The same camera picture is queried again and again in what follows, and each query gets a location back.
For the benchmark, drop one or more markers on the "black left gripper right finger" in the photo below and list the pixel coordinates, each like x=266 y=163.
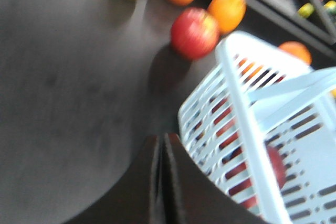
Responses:
x=189 y=196

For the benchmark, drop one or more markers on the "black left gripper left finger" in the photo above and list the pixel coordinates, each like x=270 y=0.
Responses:
x=133 y=198

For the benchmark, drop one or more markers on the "light blue plastic basket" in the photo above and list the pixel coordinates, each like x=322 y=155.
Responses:
x=262 y=123

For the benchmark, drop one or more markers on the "black wood produce stand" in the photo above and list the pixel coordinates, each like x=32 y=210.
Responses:
x=83 y=84

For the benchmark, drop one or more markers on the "pink red apple back left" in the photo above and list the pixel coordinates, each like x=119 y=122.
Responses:
x=194 y=33

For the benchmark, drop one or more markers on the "small orange centre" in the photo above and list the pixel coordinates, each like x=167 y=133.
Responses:
x=298 y=50

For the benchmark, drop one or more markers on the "orange back centre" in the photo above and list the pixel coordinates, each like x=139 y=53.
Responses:
x=228 y=13

